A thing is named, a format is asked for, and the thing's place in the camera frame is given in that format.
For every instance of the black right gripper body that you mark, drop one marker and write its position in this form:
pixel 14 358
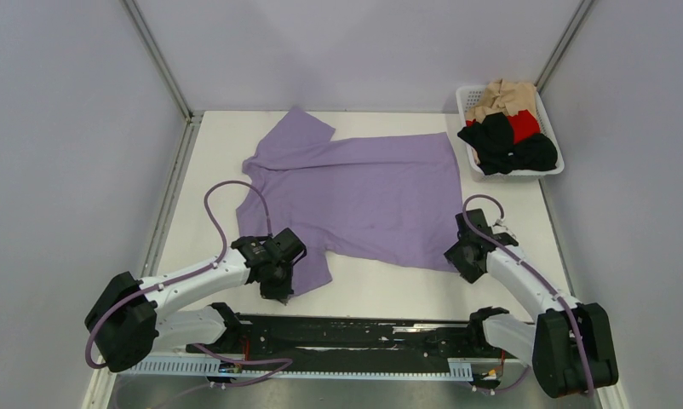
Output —
pixel 469 271

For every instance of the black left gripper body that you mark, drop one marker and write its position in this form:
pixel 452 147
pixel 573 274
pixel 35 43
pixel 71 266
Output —
pixel 279 285

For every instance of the purple t shirt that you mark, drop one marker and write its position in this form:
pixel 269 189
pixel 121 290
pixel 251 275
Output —
pixel 388 198

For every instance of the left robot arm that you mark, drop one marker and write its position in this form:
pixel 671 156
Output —
pixel 135 317

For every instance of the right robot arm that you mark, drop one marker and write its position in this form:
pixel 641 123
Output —
pixel 544 310

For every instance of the black t shirt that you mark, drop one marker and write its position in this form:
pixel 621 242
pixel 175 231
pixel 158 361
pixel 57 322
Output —
pixel 536 153

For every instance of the red t shirt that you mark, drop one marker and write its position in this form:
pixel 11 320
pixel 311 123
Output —
pixel 498 130

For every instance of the white plastic laundry basket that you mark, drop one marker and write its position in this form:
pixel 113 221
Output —
pixel 466 97

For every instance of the beige t shirt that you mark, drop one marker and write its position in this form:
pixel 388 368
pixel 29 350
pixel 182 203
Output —
pixel 507 97

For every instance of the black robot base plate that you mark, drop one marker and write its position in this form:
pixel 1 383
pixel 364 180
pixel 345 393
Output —
pixel 333 344

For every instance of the aluminium frame rail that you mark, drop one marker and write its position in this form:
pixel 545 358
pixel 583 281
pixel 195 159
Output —
pixel 124 343

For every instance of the left aluminium corner post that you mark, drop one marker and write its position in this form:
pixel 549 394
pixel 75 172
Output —
pixel 138 21

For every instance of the aluminium corner post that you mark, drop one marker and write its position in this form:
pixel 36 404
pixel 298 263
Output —
pixel 138 21
pixel 572 28

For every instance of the right aluminium corner post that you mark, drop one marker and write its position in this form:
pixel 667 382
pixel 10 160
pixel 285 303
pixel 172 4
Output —
pixel 572 28

